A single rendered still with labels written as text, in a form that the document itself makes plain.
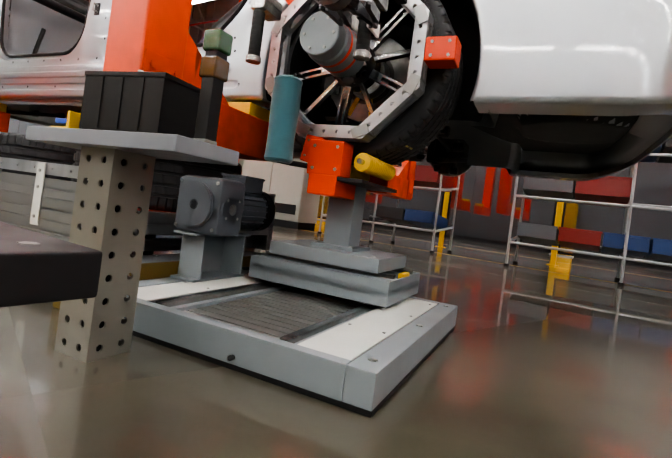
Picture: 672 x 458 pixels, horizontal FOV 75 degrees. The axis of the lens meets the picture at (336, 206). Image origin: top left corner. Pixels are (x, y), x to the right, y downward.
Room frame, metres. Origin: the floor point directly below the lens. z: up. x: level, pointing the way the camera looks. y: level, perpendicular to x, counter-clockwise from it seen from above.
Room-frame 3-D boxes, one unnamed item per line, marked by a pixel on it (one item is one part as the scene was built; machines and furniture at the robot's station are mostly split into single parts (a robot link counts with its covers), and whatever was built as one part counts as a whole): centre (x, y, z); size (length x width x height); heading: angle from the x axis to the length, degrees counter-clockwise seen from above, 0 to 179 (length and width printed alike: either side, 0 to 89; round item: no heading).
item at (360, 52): (1.11, -0.02, 0.83); 0.04 x 0.04 x 0.16
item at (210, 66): (0.82, 0.26, 0.59); 0.04 x 0.04 x 0.04; 64
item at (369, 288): (1.55, -0.04, 0.13); 0.50 x 0.36 x 0.10; 64
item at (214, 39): (0.82, 0.26, 0.64); 0.04 x 0.04 x 0.04; 64
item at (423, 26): (1.40, 0.04, 0.85); 0.54 x 0.07 x 0.54; 64
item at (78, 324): (0.92, 0.47, 0.21); 0.10 x 0.10 x 0.42; 64
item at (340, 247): (1.55, -0.04, 0.32); 0.40 x 0.30 x 0.28; 64
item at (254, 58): (1.26, 0.29, 0.83); 0.04 x 0.04 x 0.16
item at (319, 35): (1.33, 0.07, 0.85); 0.21 x 0.14 x 0.14; 154
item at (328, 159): (1.43, 0.02, 0.48); 0.16 x 0.12 x 0.17; 154
